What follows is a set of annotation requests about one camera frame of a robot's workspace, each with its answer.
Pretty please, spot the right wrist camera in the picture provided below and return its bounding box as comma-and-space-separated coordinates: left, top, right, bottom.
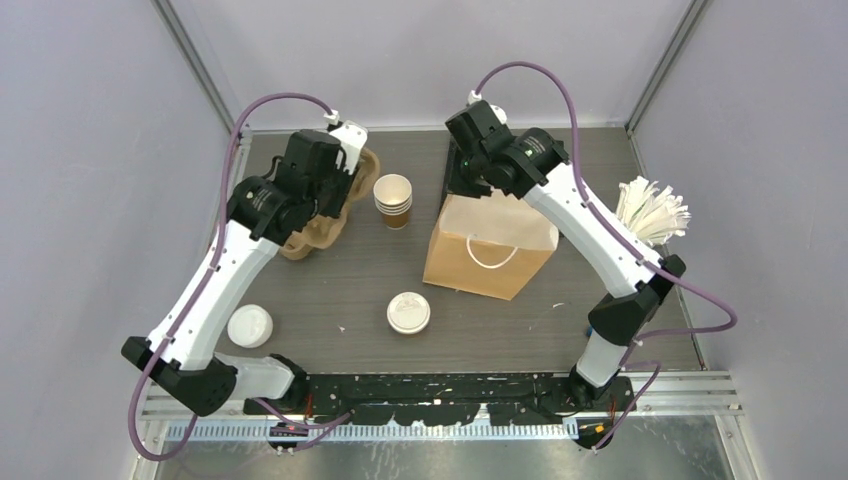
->
466, 90, 510, 127

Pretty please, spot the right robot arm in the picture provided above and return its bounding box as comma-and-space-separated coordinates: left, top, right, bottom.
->
445, 100, 686, 411

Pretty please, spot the brown pulp cup carrier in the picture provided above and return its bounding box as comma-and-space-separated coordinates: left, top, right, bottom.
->
279, 209, 350, 261

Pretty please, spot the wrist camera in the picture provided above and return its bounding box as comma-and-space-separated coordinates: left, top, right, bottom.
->
466, 90, 510, 127
323, 110, 368, 175

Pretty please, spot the stack of paper cups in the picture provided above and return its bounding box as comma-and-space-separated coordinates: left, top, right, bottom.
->
373, 174, 412, 230

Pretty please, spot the green cup of paper sticks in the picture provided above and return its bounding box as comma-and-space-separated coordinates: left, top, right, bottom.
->
615, 176, 691, 247

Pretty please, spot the black white checkerboard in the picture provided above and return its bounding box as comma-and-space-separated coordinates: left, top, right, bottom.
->
439, 137, 462, 209

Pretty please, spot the stack of white lids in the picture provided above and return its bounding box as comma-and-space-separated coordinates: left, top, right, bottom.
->
227, 304, 274, 349

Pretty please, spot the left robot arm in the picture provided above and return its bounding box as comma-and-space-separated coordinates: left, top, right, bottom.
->
121, 122, 368, 417

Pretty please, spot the brown paper bag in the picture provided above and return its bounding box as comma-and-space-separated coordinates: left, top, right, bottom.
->
423, 191, 559, 301

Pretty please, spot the white plastic cup lid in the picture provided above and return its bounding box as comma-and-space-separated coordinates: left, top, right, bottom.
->
386, 292, 431, 335

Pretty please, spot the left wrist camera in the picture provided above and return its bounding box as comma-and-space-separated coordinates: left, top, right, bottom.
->
323, 110, 368, 175

